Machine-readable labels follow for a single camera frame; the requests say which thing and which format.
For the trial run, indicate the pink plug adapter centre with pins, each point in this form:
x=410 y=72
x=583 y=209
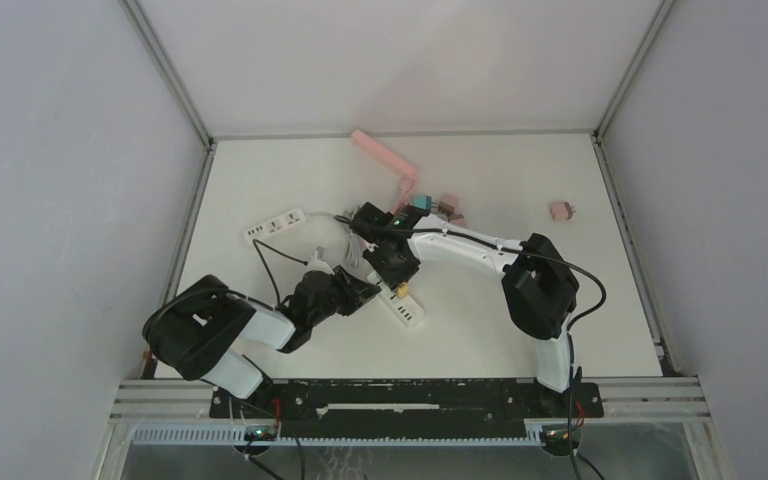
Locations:
x=458 y=220

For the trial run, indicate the yellow plug adapter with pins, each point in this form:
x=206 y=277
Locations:
x=402 y=290

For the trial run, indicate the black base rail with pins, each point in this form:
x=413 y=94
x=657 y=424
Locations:
x=409 y=406

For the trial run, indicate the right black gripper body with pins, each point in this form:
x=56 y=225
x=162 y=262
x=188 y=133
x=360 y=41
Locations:
x=392 y=273

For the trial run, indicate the teal plug adapter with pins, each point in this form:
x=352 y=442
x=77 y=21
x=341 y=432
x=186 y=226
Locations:
x=424 y=202

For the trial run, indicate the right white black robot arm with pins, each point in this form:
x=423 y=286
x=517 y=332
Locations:
x=545 y=295

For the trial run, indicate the pink power strip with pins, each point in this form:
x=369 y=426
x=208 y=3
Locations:
x=406 y=171

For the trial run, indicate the pink plug adapter right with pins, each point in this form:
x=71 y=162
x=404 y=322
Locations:
x=561 y=211

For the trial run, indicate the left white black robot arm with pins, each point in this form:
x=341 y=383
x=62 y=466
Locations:
x=194 y=333

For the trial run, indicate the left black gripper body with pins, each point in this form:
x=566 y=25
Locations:
x=343 y=296

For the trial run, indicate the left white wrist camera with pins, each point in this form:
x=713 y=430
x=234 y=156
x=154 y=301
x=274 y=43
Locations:
x=317 y=262

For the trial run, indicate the brown pink plug adapter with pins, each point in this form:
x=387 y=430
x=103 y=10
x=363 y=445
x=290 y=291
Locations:
x=448 y=205

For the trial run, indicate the white power strip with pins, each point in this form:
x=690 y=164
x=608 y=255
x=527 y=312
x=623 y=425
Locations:
x=276 y=225
x=406 y=310

